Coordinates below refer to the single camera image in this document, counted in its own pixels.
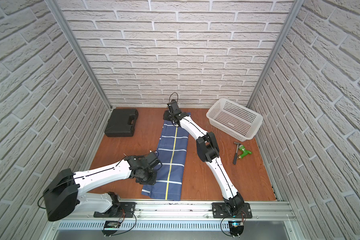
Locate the blue plaid pillowcase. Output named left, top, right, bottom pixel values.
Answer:
left=142, top=121, right=189, bottom=201

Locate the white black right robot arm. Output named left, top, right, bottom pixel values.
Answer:
left=163, top=100, right=245, bottom=217

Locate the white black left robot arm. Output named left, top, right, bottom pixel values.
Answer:
left=42, top=152, right=163, bottom=222

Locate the black plastic tool case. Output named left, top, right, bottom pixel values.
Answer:
left=105, top=109, right=139, bottom=137

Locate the white perforated plastic basket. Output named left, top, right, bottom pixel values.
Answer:
left=206, top=98, right=264, bottom=142

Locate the green toy drill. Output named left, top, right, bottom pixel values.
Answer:
left=238, top=145, right=253, bottom=159

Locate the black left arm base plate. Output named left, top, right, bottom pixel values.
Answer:
left=94, top=202, right=136, bottom=218

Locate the aluminium front rail frame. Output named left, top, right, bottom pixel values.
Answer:
left=41, top=200, right=304, bottom=240

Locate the hammer with dark handle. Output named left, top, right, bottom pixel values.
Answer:
left=233, top=142, right=241, bottom=165

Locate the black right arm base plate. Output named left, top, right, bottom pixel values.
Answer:
left=211, top=202, right=253, bottom=219

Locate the right controller board with cables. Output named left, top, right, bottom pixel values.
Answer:
left=220, top=212, right=247, bottom=238

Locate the left aluminium corner post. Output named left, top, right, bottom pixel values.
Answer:
left=46, top=0, right=112, bottom=110

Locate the aluminium corner post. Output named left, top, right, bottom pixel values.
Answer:
left=247, top=0, right=304, bottom=108
left=46, top=0, right=112, bottom=110

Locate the right aluminium corner post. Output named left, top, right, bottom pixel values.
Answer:
left=247, top=0, right=304, bottom=108

